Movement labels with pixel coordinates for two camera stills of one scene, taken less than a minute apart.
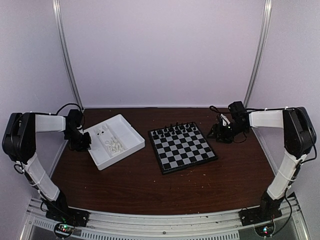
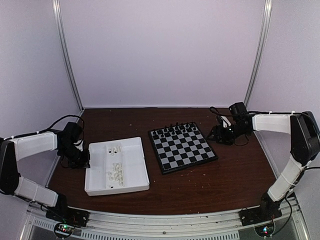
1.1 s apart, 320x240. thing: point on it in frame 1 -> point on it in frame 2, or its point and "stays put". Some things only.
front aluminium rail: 224,225 stays put
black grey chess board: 180,146 stays put
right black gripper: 221,134 stays put
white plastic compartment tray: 112,140 -> 116,166
